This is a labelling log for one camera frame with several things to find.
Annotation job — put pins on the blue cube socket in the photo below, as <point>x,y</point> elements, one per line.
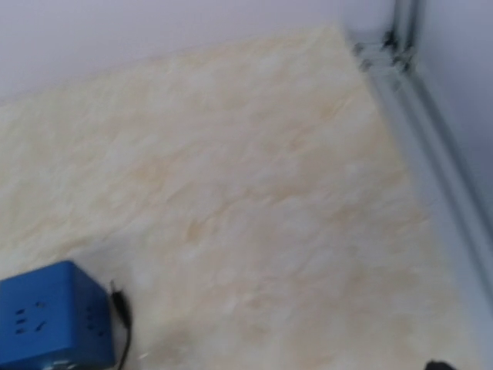
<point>55,316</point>

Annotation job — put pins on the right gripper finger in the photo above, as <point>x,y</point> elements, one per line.
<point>438,365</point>

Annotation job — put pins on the right aluminium frame post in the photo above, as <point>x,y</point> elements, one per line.
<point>402,39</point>

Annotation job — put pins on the black plug adapter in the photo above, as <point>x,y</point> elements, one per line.
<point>124,312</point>

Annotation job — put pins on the right side aluminium rail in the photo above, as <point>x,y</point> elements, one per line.
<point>422,119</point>

